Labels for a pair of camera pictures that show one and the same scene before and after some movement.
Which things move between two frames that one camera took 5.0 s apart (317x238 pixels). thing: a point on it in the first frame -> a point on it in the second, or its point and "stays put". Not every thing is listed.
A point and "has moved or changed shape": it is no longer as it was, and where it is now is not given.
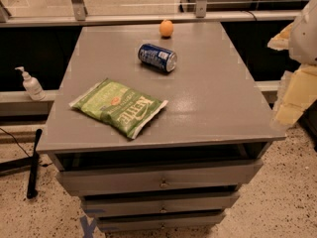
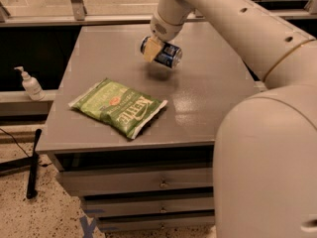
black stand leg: [30, 162] stays put
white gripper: [305, 37] -> [163, 28]
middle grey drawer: [159, 202] stays put
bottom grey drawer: [122, 223] stays put
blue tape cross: [87, 228] stays put
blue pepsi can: [158, 56] has moved or changed shape
